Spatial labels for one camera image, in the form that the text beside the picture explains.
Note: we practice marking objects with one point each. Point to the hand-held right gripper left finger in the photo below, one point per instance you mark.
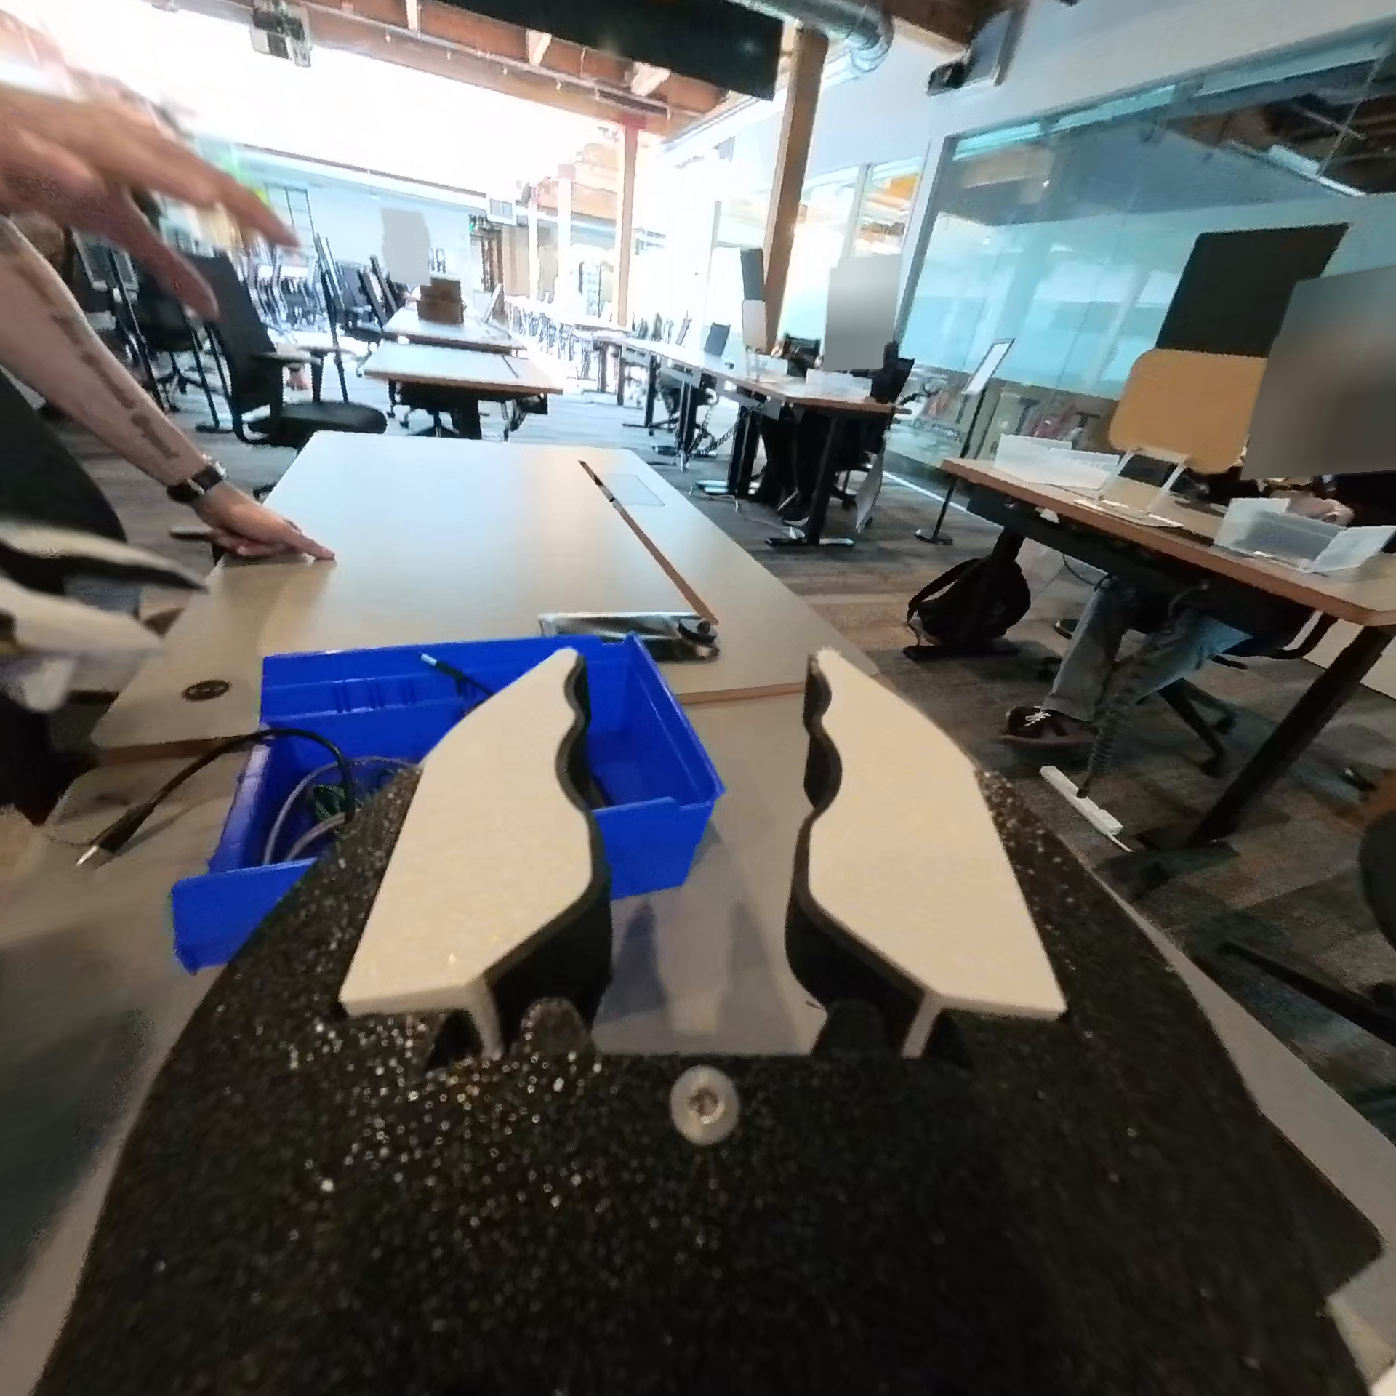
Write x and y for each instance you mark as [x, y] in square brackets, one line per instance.
[479, 851]

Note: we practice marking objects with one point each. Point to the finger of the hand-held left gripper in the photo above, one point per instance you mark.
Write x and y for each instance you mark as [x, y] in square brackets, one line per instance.
[87, 561]
[65, 643]

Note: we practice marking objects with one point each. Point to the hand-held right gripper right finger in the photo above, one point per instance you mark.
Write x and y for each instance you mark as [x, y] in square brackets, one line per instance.
[926, 861]

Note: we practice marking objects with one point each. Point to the blue plastic bin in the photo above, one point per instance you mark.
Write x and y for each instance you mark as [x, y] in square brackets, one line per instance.
[654, 752]

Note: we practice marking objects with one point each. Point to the another person's forearm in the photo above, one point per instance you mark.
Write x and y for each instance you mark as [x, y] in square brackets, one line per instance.
[97, 381]

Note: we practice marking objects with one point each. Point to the white power strip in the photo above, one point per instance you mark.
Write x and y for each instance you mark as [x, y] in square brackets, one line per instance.
[1084, 801]

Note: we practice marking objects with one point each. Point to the black flat device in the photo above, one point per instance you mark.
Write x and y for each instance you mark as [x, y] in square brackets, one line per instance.
[610, 627]

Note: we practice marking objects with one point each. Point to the black backpack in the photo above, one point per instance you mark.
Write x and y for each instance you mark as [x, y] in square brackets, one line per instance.
[970, 605]

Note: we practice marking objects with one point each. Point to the black office chair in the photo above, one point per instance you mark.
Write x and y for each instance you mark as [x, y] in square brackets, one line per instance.
[250, 349]

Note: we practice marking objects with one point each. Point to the wooden office desk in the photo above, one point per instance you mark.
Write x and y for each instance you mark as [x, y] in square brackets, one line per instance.
[1199, 551]
[458, 371]
[446, 327]

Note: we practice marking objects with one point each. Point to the clear plastic container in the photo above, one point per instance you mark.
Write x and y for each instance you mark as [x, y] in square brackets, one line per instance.
[1057, 458]
[1297, 534]

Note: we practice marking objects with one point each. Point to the clear acrylic stand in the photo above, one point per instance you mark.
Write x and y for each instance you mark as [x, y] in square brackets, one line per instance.
[1144, 486]

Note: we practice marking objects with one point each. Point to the cardboard box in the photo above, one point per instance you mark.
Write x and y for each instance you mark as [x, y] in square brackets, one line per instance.
[442, 299]

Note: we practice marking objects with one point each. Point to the black floor sign stand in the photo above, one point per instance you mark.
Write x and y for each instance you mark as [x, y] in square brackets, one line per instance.
[987, 371]

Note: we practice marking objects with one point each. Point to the tan wooden board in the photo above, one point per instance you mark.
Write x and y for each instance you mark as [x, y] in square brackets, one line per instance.
[1177, 408]

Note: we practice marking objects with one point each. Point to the long office desk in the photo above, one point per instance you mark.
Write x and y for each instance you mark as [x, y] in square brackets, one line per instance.
[698, 365]

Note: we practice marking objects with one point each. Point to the black flat panel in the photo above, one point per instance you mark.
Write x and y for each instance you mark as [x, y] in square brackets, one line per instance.
[1243, 283]

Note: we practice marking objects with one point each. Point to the wooden column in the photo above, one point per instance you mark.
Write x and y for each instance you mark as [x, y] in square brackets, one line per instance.
[794, 185]

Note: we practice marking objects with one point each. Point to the black hanging panel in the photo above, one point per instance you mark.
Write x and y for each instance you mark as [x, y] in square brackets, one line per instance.
[610, 43]

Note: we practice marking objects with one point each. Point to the black wall speaker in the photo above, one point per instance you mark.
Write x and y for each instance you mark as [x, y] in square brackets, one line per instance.
[975, 54]

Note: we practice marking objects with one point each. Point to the metal ceiling duct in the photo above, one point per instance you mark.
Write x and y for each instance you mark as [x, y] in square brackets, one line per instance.
[839, 27]

